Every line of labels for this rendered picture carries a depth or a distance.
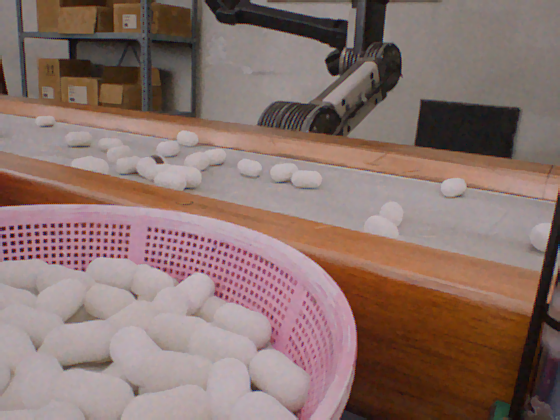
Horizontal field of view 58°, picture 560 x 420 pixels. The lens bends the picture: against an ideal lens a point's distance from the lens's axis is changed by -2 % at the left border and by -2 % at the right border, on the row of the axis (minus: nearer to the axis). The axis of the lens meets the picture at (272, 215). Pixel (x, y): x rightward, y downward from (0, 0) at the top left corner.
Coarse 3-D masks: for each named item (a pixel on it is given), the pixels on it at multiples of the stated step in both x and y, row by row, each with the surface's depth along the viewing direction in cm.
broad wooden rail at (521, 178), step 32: (0, 96) 114; (128, 128) 84; (160, 128) 82; (192, 128) 79; (224, 128) 77; (256, 128) 79; (320, 160) 67; (352, 160) 65; (384, 160) 63; (416, 160) 61; (448, 160) 60; (480, 160) 61; (512, 160) 63; (512, 192) 55; (544, 192) 54
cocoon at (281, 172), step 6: (276, 168) 54; (282, 168) 54; (288, 168) 54; (294, 168) 55; (270, 174) 54; (276, 174) 54; (282, 174) 54; (288, 174) 54; (276, 180) 54; (282, 180) 54; (288, 180) 55
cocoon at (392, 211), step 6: (384, 204) 42; (390, 204) 41; (396, 204) 41; (384, 210) 40; (390, 210) 40; (396, 210) 40; (384, 216) 40; (390, 216) 40; (396, 216) 40; (396, 222) 40
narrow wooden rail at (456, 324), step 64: (0, 192) 43; (64, 192) 38; (128, 192) 38; (320, 256) 28; (384, 256) 27; (448, 256) 28; (384, 320) 26; (448, 320) 24; (512, 320) 23; (384, 384) 27; (448, 384) 25; (512, 384) 23
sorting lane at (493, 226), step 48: (0, 144) 68; (48, 144) 70; (96, 144) 72; (144, 144) 74; (192, 192) 49; (240, 192) 50; (288, 192) 51; (336, 192) 52; (384, 192) 53; (432, 192) 54; (480, 192) 56; (432, 240) 39; (480, 240) 39; (528, 240) 40
